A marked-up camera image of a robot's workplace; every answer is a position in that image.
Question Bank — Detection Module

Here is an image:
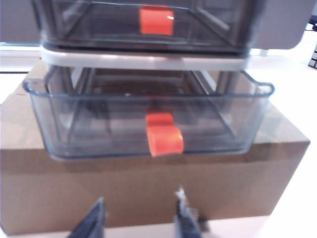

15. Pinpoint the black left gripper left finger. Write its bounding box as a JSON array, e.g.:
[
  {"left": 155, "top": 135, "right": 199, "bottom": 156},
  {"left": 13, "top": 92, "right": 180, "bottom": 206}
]
[{"left": 70, "top": 197, "right": 107, "bottom": 238}]

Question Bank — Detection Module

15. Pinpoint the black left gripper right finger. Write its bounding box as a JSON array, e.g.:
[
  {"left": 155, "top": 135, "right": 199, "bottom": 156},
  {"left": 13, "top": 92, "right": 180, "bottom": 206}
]
[{"left": 173, "top": 185, "right": 209, "bottom": 238}]

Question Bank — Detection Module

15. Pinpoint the clear plastic drawer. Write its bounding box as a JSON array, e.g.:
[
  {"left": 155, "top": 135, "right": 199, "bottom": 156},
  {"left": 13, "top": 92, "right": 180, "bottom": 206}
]
[
  {"left": 22, "top": 69, "right": 275, "bottom": 159},
  {"left": 31, "top": 0, "right": 265, "bottom": 54}
]

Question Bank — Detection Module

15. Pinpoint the white plastic drawer cabinet frame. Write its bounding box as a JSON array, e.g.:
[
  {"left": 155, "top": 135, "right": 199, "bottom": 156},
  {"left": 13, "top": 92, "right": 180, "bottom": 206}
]
[{"left": 38, "top": 0, "right": 267, "bottom": 112}]

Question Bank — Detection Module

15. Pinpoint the brown cardboard box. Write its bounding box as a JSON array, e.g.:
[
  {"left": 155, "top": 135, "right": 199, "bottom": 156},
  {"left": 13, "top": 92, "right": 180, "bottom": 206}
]
[{"left": 0, "top": 60, "right": 311, "bottom": 236}]

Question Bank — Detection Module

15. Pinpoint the black Rubik's cube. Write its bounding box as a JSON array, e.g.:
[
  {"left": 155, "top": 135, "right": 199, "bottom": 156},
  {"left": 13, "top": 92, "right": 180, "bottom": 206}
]
[{"left": 308, "top": 43, "right": 317, "bottom": 69}]

